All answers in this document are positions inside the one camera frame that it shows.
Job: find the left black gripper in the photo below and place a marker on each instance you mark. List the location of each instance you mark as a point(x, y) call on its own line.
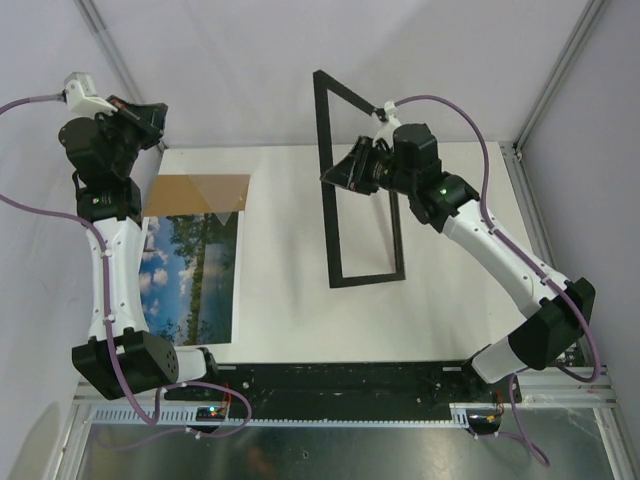
point(151, 117)

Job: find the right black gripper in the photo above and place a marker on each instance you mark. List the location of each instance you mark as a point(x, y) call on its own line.
point(351, 172)

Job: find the black picture frame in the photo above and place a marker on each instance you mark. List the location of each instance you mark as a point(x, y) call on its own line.
point(323, 84)

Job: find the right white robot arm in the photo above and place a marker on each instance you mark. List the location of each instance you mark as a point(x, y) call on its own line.
point(556, 310)

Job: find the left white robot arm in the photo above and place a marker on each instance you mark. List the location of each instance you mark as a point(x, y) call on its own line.
point(121, 356)

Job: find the landscape photo print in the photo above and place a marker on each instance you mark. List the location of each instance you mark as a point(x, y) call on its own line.
point(187, 277)

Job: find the brown cardboard backing board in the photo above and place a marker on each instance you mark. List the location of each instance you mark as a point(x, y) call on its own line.
point(189, 194)

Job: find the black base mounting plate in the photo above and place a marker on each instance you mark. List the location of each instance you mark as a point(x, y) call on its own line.
point(369, 392)

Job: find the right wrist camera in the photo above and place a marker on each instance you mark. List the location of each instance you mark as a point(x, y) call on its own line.
point(387, 123)

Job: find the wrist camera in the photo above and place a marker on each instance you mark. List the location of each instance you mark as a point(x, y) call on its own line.
point(81, 96)
point(387, 123)

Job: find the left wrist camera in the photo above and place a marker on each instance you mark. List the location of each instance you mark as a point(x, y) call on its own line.
point(81, 96)

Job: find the left corner aluminium post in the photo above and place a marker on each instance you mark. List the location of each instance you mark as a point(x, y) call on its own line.
point(98, 28)

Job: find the corner aluminium post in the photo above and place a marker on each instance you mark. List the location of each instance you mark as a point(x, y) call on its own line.
point(559, 163)
point(98, 28)

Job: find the right corner aluminium post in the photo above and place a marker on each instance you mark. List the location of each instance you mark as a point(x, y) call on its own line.
point(559, 163)

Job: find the aluminium frame rail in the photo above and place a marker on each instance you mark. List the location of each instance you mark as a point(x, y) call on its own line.
point(531, 382)

